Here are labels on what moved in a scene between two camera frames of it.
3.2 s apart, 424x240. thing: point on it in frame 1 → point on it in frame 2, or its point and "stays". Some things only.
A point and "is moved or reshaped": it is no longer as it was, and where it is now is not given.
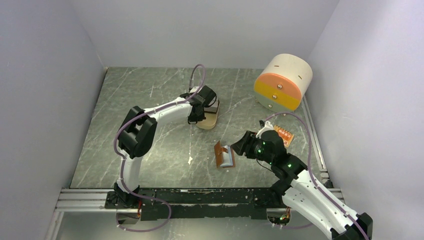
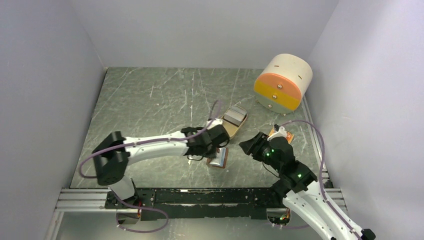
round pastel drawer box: x=283 y=82 stays
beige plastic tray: x=209 y=122 is moved or reshaped
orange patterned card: x=287 y=136 stays
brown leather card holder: x=219 y=150 is moved or reshaped
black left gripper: x=195 y=119 → x=211 y=154
